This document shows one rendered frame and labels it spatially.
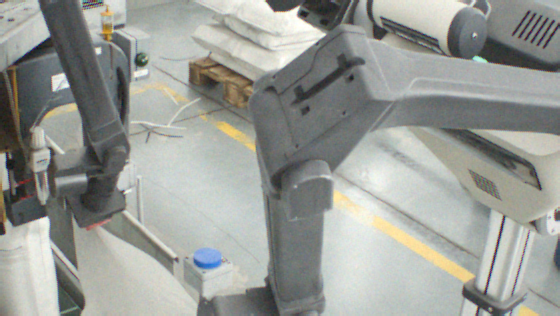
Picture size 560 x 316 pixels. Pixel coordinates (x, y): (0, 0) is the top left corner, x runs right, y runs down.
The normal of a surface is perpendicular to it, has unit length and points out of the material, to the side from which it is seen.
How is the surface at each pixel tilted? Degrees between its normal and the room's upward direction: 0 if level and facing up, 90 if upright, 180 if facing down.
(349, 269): 0
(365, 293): 0
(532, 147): 40
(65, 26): 106
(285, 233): 121
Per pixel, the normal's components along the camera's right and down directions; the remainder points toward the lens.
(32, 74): 0.63, 0.39
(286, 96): -0.65, -0.22
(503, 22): -0.46, -0.51
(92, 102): 0.42, 0.67
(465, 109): 0.29, 0.80
